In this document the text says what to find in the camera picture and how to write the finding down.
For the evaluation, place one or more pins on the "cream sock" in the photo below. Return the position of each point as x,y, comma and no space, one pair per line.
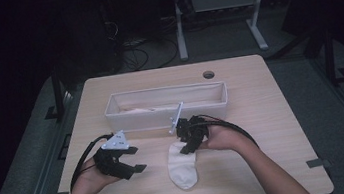
134,110

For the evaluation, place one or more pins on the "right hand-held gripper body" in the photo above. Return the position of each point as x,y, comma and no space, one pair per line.
194,129

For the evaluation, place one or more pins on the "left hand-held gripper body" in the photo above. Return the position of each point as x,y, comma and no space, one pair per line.
109,160

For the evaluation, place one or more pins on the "white metal desk frame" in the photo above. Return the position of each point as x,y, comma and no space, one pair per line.
180,35

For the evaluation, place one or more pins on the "person's left hand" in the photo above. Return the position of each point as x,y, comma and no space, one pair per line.
87,182

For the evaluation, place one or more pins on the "white sock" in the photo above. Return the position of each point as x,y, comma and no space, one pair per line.
183,172

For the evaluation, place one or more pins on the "person's right hand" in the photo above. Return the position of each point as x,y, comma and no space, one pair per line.
224,139

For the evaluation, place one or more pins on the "black metal stand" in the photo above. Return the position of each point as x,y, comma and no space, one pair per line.
330,56
57,92

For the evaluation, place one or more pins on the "white fabric storage box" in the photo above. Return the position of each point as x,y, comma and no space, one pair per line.
149,120

